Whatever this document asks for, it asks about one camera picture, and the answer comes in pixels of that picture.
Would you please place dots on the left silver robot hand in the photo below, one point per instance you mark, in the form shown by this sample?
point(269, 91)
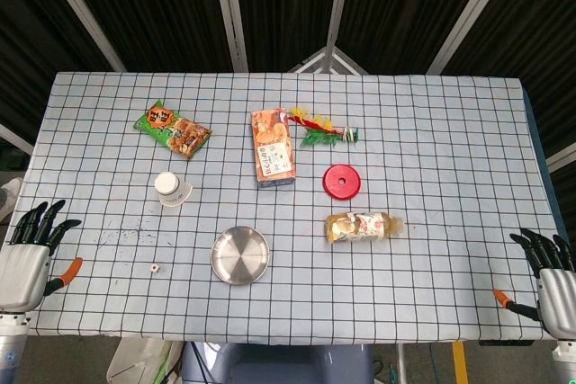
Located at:
point(22, 267)

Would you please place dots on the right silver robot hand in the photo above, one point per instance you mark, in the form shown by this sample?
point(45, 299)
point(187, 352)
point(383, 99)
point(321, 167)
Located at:
point(558, 294)

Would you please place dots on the white die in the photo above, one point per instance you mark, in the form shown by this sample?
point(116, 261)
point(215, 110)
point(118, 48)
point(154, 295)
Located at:
point(155, 268)

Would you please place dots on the white paper cup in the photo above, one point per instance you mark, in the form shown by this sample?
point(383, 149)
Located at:
point(174, 193)

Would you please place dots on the silver metal plate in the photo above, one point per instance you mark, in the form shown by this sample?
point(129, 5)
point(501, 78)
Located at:
point(240, 256)

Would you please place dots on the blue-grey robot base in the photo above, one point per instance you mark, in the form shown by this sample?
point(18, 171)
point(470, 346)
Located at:
point(279, 363)

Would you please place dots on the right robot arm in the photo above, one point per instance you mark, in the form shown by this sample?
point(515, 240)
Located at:
point(566, 361)

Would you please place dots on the white plastic bag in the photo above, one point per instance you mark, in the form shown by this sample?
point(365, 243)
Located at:
point(139, 361)

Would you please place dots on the blue checkered tablecloth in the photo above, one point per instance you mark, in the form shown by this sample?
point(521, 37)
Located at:
point(450, 132)

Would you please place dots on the green snack bag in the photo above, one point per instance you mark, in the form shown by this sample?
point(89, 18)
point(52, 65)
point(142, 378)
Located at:
point(173, 130)

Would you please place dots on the yellow tea bottle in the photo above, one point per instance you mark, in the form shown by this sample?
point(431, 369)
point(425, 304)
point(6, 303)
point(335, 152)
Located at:
point(360, 226)

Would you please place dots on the red plastic disc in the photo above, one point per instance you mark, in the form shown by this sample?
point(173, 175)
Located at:
point(335, 186)

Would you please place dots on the orange biscuit box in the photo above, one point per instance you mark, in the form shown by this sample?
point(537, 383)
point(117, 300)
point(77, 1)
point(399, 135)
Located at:
point(273, 150)

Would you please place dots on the colourful feather shuttlecock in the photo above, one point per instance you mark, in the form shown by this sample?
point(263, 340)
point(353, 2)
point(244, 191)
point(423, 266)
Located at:
point(319, 136)

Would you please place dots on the white aluminium frame bar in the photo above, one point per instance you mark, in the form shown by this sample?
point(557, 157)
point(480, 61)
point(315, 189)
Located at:
point(15, 137)
point(562, 157)

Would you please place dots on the white triangular frame brace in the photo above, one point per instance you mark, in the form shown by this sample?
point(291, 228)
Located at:
point(315, 60)

